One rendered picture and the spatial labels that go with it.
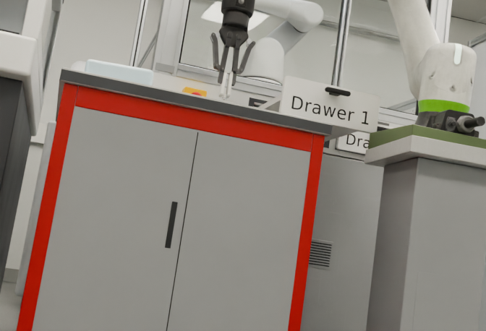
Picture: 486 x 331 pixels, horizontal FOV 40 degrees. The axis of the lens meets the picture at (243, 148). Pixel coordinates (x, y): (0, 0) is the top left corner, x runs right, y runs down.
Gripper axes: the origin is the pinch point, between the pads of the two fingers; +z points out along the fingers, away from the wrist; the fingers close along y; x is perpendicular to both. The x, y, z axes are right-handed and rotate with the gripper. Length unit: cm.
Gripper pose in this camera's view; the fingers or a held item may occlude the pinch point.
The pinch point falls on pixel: (226, 84)
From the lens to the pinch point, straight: 186.5
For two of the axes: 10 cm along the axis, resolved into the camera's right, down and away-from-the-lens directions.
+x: -2.2, 1.3, 9.7
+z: -1.4, 9.8, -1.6
